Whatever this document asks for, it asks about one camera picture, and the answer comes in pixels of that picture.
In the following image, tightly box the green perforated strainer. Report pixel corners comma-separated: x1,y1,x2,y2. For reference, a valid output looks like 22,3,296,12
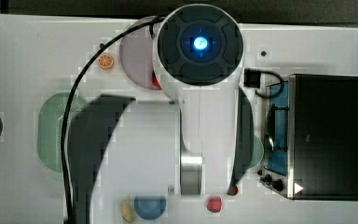
37,92,69,173

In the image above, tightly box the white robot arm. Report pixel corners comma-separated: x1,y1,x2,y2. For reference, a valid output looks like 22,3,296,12
152,4,254,195

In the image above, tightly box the red ketchup bottle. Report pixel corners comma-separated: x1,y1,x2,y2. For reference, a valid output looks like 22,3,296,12
152,75,161,90

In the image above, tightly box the pale purple plate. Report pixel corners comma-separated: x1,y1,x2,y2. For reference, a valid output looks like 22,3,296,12
119,26,157,91

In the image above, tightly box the small black adapter box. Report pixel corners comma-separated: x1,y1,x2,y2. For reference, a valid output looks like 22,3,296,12
243,69,261,89

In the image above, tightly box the green mug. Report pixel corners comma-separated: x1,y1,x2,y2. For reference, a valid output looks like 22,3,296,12
250,135,264,168

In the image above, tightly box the orange slice toy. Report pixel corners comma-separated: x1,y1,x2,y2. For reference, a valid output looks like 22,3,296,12
98,53,115,69

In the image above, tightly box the red strawberry toy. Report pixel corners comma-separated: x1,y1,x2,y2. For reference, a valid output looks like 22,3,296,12
227,186,239,196

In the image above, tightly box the pink strawberry toy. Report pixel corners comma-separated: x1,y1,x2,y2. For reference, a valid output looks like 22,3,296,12
207,196,222,213

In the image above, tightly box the blue bowl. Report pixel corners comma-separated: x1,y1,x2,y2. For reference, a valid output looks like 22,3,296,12
134,196,167,220

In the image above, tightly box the yellow fries toy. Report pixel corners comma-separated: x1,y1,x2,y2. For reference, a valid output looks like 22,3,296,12
121,202,134,223

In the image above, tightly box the black toaster oven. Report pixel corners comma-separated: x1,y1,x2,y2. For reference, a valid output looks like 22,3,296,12
258,74,358,201

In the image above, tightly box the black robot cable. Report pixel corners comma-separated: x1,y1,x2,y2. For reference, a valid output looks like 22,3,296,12
60,15,166,224

